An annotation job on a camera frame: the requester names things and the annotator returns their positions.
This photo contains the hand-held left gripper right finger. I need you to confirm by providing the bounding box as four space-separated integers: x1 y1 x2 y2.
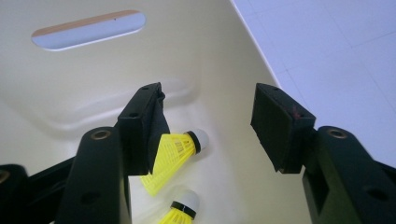
250 82 317 175

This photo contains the yellow shuttlecock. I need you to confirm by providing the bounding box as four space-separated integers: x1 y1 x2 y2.
158 189 201 224
140 128 210 198

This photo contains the white plastic storage bin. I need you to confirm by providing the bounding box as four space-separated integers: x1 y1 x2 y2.
0 0 312 224

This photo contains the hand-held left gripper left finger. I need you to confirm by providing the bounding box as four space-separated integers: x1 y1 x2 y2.
117 82 171 176

